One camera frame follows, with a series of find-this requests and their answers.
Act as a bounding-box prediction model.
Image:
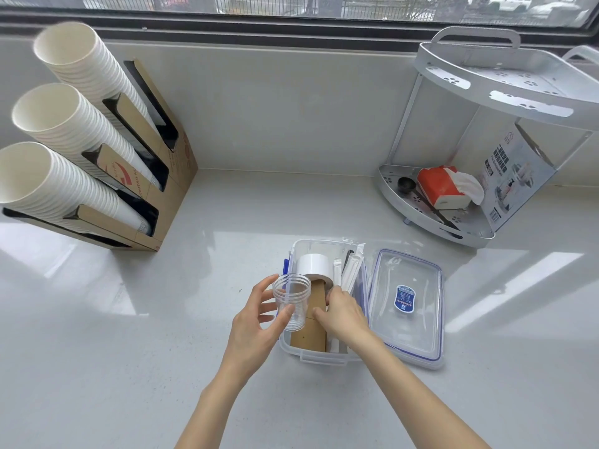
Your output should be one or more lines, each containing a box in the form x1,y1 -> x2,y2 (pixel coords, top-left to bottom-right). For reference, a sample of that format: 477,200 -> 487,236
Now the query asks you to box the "person's left hand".
223,275 -> 295,378

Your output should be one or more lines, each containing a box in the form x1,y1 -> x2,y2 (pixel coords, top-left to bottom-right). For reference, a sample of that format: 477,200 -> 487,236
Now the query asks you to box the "person's right hand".
312,286 -> 378,352

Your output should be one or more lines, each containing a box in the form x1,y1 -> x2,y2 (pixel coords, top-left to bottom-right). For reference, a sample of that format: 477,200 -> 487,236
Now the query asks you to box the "clear plastic cup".
272,273 -> 313,333

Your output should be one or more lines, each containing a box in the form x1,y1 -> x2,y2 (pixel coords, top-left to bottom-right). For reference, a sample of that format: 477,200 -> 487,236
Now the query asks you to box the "brown paper cup stack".
289,253 -> 334,352

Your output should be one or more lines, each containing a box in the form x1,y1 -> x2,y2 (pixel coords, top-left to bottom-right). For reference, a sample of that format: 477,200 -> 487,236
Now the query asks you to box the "person's left forearm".
174,364 -> 265,449

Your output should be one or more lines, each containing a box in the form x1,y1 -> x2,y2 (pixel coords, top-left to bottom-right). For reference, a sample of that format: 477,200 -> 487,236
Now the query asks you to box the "person's right forearm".
348,331 -> 491,449

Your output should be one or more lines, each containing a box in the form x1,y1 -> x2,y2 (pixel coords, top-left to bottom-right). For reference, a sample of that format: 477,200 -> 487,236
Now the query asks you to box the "clear plastic storage box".
279,238 -> 371,368

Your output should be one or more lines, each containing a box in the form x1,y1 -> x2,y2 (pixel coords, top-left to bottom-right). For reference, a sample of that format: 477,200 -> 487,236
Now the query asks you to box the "bundle of wrapped straws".
332,242 -> 367,355

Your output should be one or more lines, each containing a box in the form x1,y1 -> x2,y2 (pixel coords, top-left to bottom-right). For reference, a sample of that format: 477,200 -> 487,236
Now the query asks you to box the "clear lid with blue rim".
367,249 -> 445,371

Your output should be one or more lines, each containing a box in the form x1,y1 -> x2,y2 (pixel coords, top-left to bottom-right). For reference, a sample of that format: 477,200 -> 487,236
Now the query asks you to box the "black measuring spoon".
397,177 -> 462,230

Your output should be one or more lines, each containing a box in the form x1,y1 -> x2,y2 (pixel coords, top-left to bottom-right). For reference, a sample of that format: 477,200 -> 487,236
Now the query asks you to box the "red tissue pack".
416,165 -> 485,211

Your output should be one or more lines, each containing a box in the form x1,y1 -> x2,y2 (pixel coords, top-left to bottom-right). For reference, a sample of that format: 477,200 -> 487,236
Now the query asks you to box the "brown cardboard cup holder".
2,58 -> 198,252

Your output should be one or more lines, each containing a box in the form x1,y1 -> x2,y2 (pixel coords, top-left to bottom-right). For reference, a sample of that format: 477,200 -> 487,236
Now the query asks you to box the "printed cardboard packaging box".
477,123 -> 558,234

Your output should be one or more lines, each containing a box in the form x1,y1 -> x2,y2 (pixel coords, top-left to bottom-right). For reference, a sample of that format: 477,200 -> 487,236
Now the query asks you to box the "stack of white paper cups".
11,82 -> 163,191
0,141 -> 151,237
33,21 -> 163,137

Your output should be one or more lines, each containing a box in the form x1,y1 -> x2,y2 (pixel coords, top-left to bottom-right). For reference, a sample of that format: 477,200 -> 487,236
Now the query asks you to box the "white two-tier metal rack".
377,26 -> 599,249

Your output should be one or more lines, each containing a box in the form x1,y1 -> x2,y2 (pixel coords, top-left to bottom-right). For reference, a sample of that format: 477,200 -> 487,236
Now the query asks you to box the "white vehicle outside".
470,0 -> 535,13

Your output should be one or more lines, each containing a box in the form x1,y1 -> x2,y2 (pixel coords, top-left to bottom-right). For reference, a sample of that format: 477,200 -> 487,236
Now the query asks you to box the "dark window frame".
0,0 -> 599,48

